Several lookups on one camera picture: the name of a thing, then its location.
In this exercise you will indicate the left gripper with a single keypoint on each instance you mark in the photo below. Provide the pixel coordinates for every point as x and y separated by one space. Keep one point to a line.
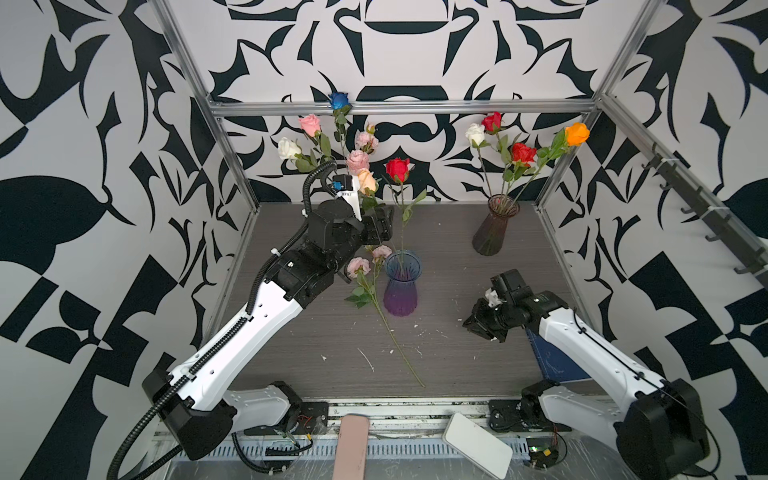
379 222

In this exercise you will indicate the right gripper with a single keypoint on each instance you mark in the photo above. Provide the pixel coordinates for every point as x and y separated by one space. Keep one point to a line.
477 323

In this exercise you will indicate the maroon glass vase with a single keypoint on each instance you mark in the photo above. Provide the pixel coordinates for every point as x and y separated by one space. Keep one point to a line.
489 238

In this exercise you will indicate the large pink peony flower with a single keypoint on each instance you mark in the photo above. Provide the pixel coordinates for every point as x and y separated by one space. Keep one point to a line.
356 161

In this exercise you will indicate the blue purple glass vase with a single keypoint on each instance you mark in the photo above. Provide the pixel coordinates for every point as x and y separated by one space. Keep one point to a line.
401 296

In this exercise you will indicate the pink rose flower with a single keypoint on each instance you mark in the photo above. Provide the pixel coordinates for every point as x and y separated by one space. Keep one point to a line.
311 126

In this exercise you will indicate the blue rose flower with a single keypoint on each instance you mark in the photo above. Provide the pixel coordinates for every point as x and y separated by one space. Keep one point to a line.
341 107

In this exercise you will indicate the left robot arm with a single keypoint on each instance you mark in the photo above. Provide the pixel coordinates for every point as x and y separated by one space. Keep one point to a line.
194 400

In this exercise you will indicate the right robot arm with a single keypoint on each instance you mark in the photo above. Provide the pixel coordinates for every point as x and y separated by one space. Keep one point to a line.
656 425

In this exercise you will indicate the blue book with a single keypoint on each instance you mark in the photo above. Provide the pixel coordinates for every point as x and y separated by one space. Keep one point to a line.
553 363

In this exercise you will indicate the small pink flower sprig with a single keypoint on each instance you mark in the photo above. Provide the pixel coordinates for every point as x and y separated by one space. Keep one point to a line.
365 140

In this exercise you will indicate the white phone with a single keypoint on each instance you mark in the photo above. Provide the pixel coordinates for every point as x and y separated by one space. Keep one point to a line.
477 445

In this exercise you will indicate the circuit board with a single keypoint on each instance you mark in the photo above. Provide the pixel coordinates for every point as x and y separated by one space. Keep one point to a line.
545 452

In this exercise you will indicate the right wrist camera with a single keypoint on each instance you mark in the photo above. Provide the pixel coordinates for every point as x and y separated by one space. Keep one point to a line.
492 298

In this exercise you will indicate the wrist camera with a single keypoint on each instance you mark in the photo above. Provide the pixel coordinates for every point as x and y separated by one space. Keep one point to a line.
492 298
346 186

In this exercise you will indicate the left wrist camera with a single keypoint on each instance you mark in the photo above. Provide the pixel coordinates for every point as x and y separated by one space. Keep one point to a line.
346 186

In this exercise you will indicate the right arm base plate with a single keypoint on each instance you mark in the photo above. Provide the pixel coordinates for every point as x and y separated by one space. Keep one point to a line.
520 415

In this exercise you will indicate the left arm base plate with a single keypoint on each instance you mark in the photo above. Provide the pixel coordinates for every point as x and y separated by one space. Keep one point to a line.
312 419

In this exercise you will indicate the wall hook rail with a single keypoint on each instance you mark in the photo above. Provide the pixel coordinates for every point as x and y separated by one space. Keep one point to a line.
702 204

